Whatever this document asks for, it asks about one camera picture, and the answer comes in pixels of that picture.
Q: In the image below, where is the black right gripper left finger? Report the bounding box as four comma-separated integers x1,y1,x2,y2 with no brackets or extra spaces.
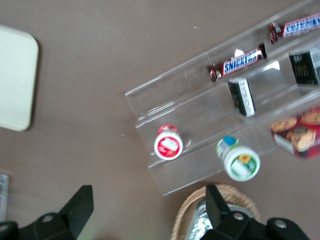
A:
18,184,95,240

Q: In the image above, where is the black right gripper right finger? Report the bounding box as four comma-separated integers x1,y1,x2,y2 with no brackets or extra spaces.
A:
204,184,266,240

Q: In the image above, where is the red gum bottle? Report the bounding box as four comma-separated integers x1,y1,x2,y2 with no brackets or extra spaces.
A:
153,124,184,161

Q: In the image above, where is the cream plastic tray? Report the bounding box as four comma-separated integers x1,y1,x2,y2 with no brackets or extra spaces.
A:
0,24,40,132

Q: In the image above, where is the silver foil pack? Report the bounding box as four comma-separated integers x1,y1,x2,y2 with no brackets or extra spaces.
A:
188,199,213,240

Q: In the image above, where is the wicker basket with foil packs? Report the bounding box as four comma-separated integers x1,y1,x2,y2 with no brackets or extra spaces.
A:
172,183,263,240

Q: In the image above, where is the clear acrylic bottle rack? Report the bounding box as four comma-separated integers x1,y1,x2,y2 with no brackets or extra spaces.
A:
0,173,10,221

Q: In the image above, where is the red cookie box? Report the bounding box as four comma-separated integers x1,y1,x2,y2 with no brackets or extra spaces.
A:
270,106,320,161

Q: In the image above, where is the small black box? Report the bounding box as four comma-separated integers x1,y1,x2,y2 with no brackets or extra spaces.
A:
227,77,256,118
288,47,320,86

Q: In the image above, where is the clear acrylic tiered stand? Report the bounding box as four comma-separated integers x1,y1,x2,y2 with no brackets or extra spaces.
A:
124,0,320,196

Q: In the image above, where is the Snickers chocolate bar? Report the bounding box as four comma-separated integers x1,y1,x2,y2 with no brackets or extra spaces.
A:
206,43,268,83
268,12,320,45

